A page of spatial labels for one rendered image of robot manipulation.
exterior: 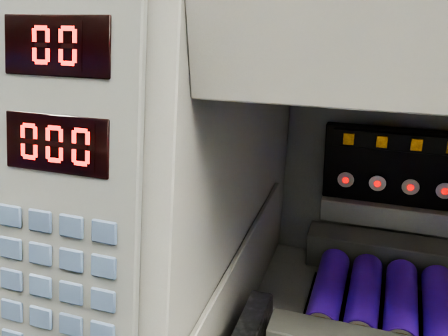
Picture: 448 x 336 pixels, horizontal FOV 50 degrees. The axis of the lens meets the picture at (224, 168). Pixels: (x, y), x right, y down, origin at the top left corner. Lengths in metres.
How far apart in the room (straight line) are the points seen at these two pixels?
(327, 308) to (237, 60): 0.16
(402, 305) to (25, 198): 0.20
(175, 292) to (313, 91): 0.09
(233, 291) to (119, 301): 0.08
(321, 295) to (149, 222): 0.13
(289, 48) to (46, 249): 0.12
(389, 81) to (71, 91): 0.11
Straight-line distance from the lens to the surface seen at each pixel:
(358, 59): 0.16
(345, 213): 0.34
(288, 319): 0.26
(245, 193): 0.27
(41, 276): 0.21
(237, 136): 0.24
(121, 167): 0.18
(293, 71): 0.17
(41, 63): 0.19
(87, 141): 0.18
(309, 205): 0.37
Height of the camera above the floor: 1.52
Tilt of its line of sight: 10 degrees down
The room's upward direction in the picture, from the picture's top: 3 degrees clockwise
